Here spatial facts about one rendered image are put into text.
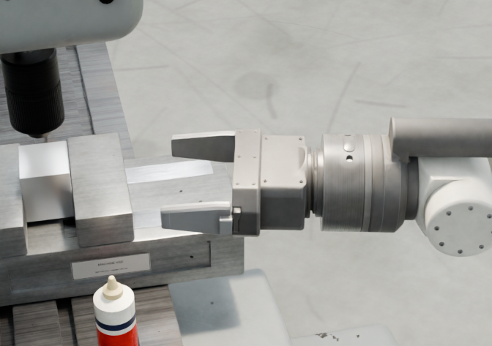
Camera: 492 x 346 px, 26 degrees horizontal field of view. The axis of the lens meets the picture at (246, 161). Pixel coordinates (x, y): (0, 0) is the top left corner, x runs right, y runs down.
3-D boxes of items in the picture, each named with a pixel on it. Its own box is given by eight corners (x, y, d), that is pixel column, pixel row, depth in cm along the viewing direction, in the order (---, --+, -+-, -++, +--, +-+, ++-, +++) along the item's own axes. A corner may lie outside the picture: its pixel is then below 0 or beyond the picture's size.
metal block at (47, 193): (71, 183, 120) (66, 140, 117) (75, 216, 115) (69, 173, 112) (25, 189, 119) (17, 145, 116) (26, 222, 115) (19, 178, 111)
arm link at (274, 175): (236, 100, 99) (366, 102, 98) (237, 182, 104) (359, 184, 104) (230, 183, 88) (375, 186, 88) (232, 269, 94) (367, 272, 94)
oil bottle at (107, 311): (135, 338, 112) (129, 260, 105) (141, 366, 108) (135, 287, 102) (97, 344, 111) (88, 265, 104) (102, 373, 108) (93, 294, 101)
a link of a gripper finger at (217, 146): (172, 162, 101) (237, 162, 101) (170, 134, 99) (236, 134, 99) (173, 151, 103) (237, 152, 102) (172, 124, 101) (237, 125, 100)
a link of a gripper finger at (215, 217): (160, 200, 92) (232, 201, 91) (162, 228, 93) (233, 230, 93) (158, 211, 90) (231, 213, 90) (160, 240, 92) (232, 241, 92)
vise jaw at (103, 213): (121, 159, 125) (118, 131, 123) (135, 241, 113) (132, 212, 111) (69, 164, 124) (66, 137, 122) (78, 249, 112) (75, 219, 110)
